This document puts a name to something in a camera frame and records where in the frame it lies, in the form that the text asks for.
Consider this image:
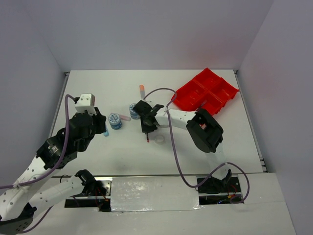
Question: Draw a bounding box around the orange cap highlighter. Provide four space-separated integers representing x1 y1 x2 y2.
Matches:
139 85 145 99

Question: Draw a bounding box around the pink highlighter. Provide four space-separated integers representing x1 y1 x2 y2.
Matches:
120 115 131 121

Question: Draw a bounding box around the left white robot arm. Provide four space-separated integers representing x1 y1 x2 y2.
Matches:
0 108 107 235

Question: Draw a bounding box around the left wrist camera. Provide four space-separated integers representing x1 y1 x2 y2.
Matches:
74 94 96 116

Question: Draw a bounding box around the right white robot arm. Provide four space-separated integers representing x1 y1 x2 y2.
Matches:
133 100 232 191

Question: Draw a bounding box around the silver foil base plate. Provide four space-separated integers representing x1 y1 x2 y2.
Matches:
64 175 245 212

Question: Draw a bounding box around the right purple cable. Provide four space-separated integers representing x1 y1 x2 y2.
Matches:
143 88 250 204

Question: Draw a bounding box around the blue highlighter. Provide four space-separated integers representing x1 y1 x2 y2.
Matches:
103 127 109 137

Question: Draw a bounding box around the red compartment bin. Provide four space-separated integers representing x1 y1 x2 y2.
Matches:
173 68 239 115

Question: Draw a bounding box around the blue paint jar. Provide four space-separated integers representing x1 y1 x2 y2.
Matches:
108 113 122 130
129 103 140 119

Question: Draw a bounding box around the small clear tape roll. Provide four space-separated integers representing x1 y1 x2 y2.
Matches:
154 135 165 144

